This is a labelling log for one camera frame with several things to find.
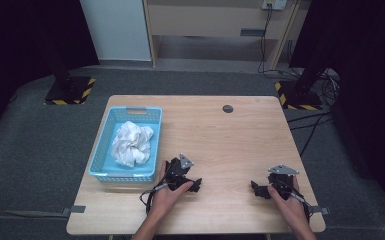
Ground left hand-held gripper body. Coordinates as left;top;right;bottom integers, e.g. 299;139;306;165
164;152;195;192

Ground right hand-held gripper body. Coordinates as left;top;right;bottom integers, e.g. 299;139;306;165
267;163;300;201

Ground blue plastic basket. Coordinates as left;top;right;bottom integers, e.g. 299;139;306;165
88;105;164;184

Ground white cloth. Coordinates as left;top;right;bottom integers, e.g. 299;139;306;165
110;120;155;169

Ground person's right hand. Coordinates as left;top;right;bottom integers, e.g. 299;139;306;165
267;175;310;232

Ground person's left hand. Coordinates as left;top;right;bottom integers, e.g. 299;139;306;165
147;161;195;222

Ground striped black stand base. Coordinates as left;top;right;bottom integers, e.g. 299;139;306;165
274;79;324;111
43;75;97;106

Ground black curtain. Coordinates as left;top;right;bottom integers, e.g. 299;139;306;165
289;0;385;214
0;0;101;148

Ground grey label plate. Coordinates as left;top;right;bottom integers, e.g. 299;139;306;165
239;28;267;37

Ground white panel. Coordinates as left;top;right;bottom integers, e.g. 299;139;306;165
79;0;153;62

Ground white power strip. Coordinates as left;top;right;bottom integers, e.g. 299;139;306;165
261;0;289;11

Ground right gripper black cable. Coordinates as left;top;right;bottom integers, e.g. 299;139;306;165
279;181;314;222

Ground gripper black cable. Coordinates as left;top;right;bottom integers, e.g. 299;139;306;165
279;181;314;222
138;182;168;216

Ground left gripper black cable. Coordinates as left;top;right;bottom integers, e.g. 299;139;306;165
138;182;168;216

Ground grey table strap clip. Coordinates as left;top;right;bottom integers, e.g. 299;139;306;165
0;205;87;220
308;206;331;216

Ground black floor cables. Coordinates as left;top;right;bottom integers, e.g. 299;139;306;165
285;68;342;158

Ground black stand post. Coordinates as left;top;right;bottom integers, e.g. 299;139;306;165
51;49;76;93
294;63;328;98

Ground black power cable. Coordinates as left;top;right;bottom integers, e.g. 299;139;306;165
257;3;302;80

